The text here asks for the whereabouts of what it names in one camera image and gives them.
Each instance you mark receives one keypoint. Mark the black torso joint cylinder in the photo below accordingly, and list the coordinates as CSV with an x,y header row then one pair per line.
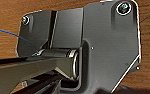
x,y
72,65

